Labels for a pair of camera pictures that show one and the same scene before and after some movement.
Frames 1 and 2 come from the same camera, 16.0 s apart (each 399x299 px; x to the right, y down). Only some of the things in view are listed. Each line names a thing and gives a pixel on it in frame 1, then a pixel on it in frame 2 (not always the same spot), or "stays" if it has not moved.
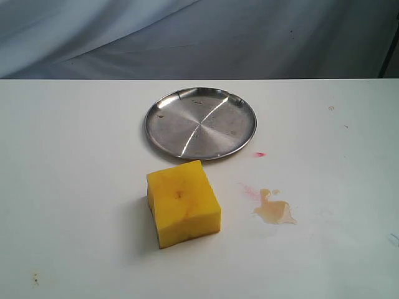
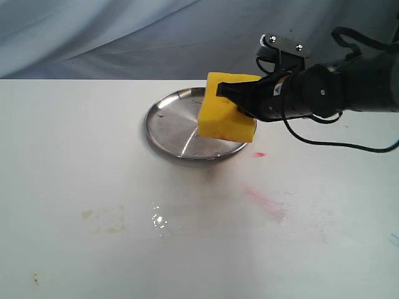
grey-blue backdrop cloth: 199,39 stays
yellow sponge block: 182,204 to 221,118
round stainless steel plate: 201,124 stays
